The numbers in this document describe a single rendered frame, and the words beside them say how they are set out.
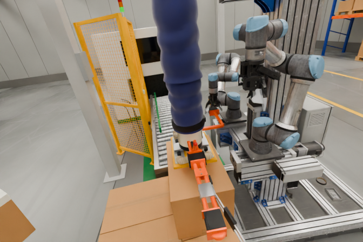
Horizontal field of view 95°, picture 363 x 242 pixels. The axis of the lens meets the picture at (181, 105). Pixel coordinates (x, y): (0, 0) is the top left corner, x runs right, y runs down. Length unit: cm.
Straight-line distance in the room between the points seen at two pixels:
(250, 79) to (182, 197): 79
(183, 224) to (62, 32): 201
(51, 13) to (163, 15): 147
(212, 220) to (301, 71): 83
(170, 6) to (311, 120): 125
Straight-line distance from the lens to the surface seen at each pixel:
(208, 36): 1053
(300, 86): 110
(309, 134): 163
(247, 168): 133
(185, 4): 89
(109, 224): 170
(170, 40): 88
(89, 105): 227
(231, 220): 77
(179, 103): 98
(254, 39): 70
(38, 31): 1212
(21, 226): 185
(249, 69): 73
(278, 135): 114
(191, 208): 122
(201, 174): 91
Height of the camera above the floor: 186
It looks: 25 degrees down
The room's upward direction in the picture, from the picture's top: 8 degrees counter-clockwise
